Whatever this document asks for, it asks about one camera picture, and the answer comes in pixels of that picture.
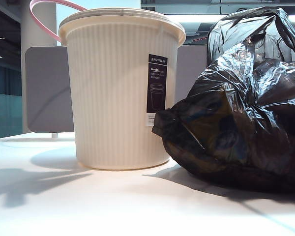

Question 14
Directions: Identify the cream ribbed plastic trash can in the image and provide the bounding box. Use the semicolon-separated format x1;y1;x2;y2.
58;7;187;171

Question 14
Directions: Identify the black garbage bag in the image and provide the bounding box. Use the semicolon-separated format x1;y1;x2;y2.
151;6;295;195

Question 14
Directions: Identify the pink ring lid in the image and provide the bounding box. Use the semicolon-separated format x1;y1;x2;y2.
29;0;88;43

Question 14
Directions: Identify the dark product label sticker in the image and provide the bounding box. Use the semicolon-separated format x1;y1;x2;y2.
146;54;168;127

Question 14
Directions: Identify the long desk divider panel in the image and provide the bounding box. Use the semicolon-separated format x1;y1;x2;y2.
175;44;209;105

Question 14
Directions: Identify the rounded-corner desk divider panel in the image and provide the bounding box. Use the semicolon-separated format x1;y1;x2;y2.
25;46;75;134

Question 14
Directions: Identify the ceiling light strip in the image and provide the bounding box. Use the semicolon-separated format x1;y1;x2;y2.
166;14;295;23

